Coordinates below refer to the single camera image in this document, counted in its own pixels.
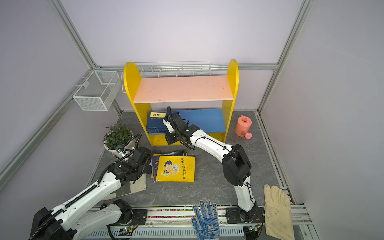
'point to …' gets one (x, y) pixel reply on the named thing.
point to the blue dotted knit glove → (207, 228)
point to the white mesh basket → (99, 91)
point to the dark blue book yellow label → (155, 125)
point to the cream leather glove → (278, 216)
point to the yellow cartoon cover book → (176, 169)
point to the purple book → (154, 162)
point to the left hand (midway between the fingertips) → (140, 155)
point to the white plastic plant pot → (121, 150)
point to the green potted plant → (116, 136)
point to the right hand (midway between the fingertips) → (167, 137)
